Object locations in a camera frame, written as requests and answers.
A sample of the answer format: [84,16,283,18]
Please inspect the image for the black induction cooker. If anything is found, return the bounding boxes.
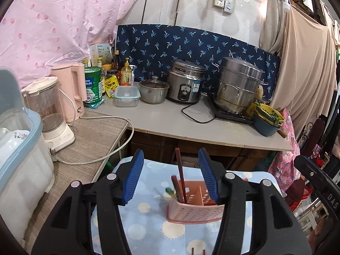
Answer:
[207,93,254,124]

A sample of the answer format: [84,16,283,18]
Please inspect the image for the beige curtain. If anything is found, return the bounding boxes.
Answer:
[259,0,338,141]

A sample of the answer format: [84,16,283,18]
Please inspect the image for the pink floral cloth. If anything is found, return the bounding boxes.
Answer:
[268,109,296,192]

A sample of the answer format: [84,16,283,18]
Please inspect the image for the dark red chopstick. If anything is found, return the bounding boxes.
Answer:
[175,148,187,204]
[171,175,182,201]

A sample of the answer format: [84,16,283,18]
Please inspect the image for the black power cord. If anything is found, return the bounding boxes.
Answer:
[181,102,217,124]

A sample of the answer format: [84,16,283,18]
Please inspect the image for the clear food container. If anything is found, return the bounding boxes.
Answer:
[114,85,141,108]

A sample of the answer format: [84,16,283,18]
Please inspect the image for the yellow pump bottle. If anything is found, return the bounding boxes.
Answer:
[121,58,133,86]

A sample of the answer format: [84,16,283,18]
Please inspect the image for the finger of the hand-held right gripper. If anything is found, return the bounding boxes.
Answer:
[293,155,332,195]

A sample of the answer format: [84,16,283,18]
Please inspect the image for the white dish box blue lid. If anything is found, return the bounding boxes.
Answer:
[0,68,55,247]

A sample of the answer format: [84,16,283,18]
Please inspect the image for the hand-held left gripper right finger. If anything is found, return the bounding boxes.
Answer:
[198,147,312,255]

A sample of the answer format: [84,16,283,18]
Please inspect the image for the white floral plate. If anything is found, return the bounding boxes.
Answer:
[0,130,30,165]

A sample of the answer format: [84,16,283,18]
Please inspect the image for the navy printed cloth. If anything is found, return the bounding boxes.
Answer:
[116,24,281,101]

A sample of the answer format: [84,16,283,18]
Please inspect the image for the pink perforated utensil basket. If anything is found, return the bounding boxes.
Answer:
[166,179,226,224]

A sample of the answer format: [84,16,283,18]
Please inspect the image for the pink electric kettle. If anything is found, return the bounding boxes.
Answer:
[51,63,87,124]

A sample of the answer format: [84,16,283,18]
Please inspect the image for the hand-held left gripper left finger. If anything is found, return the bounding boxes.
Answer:
[31,149,145,255]

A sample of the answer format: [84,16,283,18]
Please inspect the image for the pink spotted sheet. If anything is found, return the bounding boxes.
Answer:
[0,0,154,91]

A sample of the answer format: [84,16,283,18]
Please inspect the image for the green tin can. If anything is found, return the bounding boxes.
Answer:
[84,67,105,105]

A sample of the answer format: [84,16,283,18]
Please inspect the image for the steel steamer pot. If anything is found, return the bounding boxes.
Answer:
[212,57,266,115]

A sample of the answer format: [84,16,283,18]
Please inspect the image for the wood grain side shelf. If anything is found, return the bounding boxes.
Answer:
[24,108,132,247]

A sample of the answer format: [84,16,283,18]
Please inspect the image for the yellow seasoning packet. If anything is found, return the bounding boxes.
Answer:
[105,76,119,98]

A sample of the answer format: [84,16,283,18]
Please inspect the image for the grey kitchen counter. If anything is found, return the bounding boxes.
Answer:
[92,81,299,152]

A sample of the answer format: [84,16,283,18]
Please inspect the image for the white carton box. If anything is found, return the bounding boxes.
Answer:
[89,43,112,67]

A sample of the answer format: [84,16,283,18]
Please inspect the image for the blue printed tablecloth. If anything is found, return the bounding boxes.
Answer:
[90,159,282,255]

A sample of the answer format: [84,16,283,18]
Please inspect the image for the steel rice cooker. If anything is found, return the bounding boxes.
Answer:
[166,59,206,103]

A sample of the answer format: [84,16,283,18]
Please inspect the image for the white power cable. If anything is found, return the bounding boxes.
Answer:
[49,115,134,164]

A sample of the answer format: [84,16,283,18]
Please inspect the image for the yellow bowl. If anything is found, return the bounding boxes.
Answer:
[255,103,285,126]

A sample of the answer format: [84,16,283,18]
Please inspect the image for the dark hanging clothes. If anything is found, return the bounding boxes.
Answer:
[300,112,340,181]

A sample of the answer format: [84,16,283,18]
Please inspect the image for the steel pot glass lid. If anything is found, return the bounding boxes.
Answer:
[139,76,170,104]

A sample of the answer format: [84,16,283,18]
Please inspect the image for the glass blender white base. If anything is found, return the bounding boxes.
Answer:
[21,76,75,149]

